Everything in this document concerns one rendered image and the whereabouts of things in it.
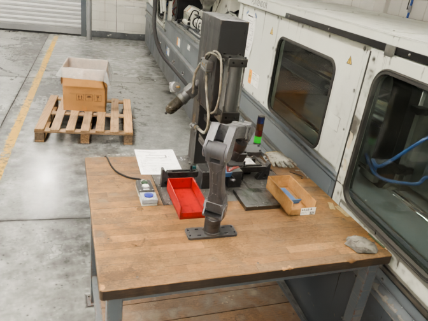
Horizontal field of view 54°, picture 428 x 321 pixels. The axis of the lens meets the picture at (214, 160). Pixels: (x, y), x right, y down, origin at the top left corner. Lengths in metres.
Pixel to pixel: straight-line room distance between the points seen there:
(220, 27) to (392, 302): 1.33
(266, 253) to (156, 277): 0.43
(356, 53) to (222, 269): 1.22
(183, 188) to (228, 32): 0.72
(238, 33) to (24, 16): 9.41
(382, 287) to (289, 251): 0.49
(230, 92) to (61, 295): 1.59
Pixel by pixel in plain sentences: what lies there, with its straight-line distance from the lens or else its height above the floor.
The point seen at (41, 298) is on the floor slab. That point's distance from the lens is 2.75.
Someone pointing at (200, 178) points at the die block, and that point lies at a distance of 1.96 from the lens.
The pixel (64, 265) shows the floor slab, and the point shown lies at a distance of 2.95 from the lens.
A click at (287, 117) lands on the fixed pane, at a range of 2.78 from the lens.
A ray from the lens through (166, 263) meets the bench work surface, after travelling 1.51.
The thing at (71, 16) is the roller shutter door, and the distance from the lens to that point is 10.96.
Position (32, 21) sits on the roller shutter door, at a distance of 11.05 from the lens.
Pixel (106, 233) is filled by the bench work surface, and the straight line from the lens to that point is 1.64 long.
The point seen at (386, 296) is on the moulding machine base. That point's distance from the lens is 1.96.
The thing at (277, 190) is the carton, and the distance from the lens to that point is 1.97.
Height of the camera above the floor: 1.84
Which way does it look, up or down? 24 degrees down
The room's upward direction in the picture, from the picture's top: 7 degrees clockwise
